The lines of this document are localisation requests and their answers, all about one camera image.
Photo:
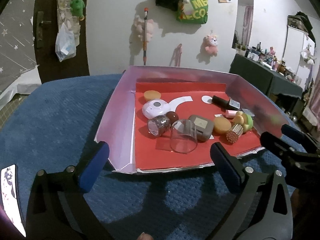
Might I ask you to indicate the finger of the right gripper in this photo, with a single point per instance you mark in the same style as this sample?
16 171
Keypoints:
285 152
309 143

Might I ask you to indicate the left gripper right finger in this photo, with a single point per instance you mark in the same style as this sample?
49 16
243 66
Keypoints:
262 207

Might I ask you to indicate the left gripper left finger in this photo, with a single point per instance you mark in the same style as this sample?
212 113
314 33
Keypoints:
57 208

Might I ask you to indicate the green yellow toy figure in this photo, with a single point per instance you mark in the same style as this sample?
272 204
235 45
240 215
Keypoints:
245 120

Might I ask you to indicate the pink nail polish bottle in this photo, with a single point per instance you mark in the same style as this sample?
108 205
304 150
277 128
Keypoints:
233 113

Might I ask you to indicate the orange sponge puff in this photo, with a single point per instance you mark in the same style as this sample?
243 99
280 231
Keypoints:
150 95
221 125

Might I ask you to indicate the grey brown compact case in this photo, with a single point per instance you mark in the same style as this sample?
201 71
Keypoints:
204 127

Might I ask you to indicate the clear plastic cup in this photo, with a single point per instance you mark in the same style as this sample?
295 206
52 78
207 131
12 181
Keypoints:
183 138

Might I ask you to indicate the glitter bottle with brown ball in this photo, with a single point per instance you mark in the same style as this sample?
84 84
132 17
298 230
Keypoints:
160 124

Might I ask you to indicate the pink mini camera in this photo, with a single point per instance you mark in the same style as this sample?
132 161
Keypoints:
155 108

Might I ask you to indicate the person's hand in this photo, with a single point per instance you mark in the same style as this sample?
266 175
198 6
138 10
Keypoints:
144 236

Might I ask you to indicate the pink curtain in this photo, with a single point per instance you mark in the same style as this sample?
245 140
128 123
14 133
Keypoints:
311 111

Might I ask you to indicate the dark green covered side table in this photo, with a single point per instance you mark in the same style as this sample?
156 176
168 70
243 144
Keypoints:
267 81

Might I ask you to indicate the blue textured table cloth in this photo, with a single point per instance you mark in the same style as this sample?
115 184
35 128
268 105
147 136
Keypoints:
56 125

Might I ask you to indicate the pink cardboard box tray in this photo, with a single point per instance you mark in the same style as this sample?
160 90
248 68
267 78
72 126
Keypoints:
133 149

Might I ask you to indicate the green tote bag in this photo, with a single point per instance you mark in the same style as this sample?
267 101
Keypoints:
195 12

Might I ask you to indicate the white plastic bag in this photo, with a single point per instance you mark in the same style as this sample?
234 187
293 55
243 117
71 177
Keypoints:
65 47

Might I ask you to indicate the orange grey mop stick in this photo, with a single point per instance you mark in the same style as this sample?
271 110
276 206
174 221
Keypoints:
146 10

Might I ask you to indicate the pink bear plush behind stick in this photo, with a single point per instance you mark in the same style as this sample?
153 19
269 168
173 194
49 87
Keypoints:
139 29

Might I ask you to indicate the dark wooden door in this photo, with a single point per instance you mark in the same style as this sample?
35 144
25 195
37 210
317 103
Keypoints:
45 29

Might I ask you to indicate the green plush toy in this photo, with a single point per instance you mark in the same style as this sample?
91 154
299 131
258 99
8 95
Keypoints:
77 7

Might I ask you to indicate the pink plush toy on wall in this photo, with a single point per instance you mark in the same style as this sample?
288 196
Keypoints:
210 45

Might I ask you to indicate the pink hanger on wall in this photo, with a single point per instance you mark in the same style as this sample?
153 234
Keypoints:
176 56

